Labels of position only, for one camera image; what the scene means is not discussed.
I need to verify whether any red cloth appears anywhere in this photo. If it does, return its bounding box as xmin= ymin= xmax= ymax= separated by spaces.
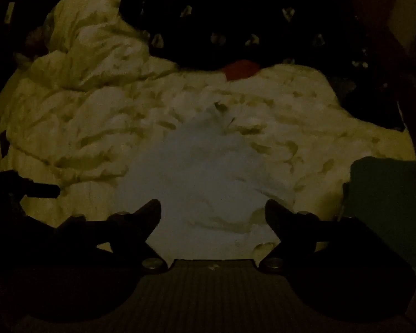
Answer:
xmin=221 ymin=59 xmax=264 ymax=82

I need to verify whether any green cloth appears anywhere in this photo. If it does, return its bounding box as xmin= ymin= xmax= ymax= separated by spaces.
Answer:
xmin=343 ymin=157 xmax=416 ymax=268

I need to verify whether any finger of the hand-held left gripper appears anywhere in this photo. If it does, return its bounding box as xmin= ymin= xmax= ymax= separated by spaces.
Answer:
xmin=20 ymin=180 xmax=62 ymax=199

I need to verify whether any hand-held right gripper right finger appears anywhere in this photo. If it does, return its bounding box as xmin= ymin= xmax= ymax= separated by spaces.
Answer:
xmin=259 ymin=199 xmax=365 ymax=273

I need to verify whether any black heart print cloth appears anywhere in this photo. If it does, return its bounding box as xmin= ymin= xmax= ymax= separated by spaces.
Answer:
xmin=120 ymin=0 xmax=404 ymax=132

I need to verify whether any white garment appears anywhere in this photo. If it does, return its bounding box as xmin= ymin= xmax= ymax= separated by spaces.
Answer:
xmin=116 ymin=109 xmax=297 ymax=261

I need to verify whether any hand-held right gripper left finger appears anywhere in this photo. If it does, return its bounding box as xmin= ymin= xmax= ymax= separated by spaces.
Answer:
xmin=58 ymin=199 xmax=168 ymax=273

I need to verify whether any cream leaf print blanket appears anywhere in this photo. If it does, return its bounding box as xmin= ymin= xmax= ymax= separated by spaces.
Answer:
xmin=0 ymin=0 xmax=416 ymax=261

